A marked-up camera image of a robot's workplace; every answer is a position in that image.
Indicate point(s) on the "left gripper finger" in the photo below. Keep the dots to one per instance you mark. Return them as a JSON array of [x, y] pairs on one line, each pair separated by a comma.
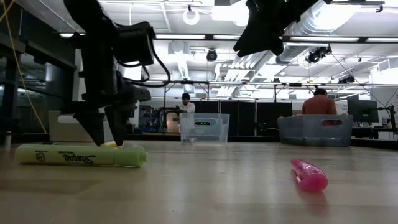
[[94, 127], [119, 124]]

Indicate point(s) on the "grey plastic bin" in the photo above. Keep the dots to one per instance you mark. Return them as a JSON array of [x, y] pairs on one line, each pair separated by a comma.
[[311, 133]]

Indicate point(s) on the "silver ventilation duct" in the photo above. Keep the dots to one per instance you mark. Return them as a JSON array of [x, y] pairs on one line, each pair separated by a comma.
[[326, 18]]

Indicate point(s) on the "person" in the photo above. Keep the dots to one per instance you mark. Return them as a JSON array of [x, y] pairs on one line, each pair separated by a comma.
[[320, 105], [188, 107]]

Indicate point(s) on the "black partition wall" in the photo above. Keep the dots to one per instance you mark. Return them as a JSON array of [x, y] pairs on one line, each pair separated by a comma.
[[245, 118]]

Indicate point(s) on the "left clear plastic bin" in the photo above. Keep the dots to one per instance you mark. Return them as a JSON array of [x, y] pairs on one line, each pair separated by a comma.
[[62, 130]]

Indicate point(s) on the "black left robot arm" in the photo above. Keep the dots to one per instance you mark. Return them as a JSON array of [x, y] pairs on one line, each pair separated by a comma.
[[93, 37]]

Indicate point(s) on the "clear plastic bin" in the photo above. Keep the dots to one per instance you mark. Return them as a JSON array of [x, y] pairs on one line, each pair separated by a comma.
[[62, 130], [205, 133]]

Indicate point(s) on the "pink highlighter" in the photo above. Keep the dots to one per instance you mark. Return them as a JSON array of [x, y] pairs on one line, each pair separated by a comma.
[[309, 177]]

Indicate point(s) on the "light green highlighter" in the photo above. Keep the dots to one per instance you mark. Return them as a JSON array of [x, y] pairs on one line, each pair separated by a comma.
[[77, 155]]

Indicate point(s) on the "small white bottle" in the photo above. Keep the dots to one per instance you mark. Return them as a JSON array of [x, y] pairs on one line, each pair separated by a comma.
[[8, 140]]

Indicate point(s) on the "black ceiling spotlight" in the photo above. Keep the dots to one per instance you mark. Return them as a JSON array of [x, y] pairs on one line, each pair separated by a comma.
[[317, 55]]

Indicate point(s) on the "black ceiling speaker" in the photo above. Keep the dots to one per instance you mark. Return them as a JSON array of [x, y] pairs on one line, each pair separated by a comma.
[[211, 55]]

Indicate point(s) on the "yellow highlighter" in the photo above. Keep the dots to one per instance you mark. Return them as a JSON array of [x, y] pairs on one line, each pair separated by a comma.
[[110, 144]]

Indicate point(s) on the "black computer monitor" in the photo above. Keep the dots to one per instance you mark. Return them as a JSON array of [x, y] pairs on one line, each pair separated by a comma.
[[362, 110]]

